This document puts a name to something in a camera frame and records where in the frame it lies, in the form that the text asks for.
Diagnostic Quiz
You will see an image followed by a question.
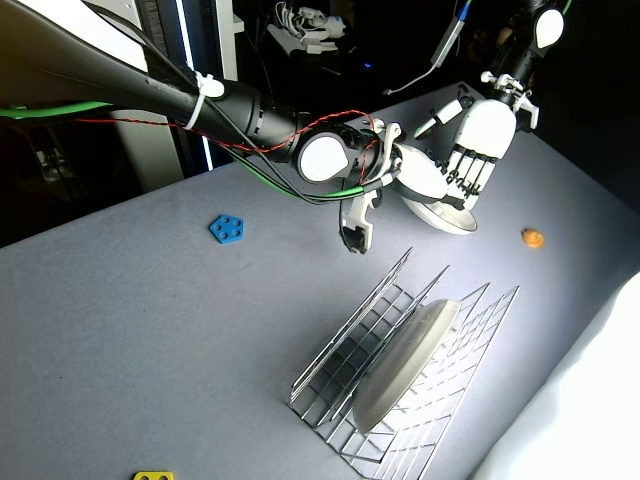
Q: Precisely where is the red twisted cable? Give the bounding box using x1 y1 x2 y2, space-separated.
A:
74 109 381 154

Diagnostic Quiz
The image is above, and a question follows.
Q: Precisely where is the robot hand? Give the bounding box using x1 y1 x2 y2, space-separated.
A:
412 97 517 210
392 143 476 212

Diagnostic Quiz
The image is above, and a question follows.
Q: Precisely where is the grey table cloth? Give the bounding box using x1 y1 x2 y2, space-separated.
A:
0 82 640 480

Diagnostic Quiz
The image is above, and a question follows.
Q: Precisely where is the spare white robot hand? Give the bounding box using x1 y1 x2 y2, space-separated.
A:
267 4 351 59

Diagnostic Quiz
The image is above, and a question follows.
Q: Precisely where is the blue pentagon block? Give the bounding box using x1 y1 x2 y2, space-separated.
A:
208 214 248 245

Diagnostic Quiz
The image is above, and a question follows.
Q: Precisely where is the grey cable adapter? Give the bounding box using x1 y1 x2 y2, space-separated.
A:
382 17 464 96

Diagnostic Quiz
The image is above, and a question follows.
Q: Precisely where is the metal wire dish rack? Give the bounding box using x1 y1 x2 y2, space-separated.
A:
288 247 521 480

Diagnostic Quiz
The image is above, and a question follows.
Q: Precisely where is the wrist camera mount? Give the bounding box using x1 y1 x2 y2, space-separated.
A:
337 122 404 256
479 71 541 134

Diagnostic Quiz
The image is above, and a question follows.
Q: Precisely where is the white round plate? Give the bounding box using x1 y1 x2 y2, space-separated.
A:
352 298 462 435
399 192 479 236

